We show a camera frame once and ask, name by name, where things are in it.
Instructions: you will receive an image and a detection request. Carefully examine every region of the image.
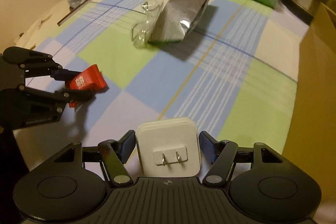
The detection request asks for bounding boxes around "red candy packet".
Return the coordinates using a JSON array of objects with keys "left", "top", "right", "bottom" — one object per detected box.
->
[{"left": 65, "top": 64, "right": 108, "bottom": 94}]

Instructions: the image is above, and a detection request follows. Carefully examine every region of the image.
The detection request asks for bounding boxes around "white power adapter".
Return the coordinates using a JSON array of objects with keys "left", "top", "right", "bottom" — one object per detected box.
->
[{"left": 135, "top": 117, "right": 202, "bottom": 177}]

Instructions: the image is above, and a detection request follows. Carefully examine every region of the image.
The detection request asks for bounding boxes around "clear plastic hook bag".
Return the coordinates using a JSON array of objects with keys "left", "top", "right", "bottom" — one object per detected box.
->
[{"left": 131, "top": 0, "right": 164, "bottom": 48}]

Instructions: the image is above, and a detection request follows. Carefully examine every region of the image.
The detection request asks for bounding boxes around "silver foil tea bag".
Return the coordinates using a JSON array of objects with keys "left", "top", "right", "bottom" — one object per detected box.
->
[{"left": 147, "top": 0, "right": 210, "bottom": 45}]

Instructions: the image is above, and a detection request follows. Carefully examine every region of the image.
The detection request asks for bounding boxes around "brown cardboard box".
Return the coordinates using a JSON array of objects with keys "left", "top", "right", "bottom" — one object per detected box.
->
[{"left": 282, "top": 4, "right": 336, "bottom": 196}]

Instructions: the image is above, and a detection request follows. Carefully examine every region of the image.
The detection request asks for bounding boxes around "checked tablecloth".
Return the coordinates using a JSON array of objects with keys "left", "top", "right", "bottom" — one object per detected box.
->
[{"left": 15, "top": 0, "right": 307, "bottom": 169}]

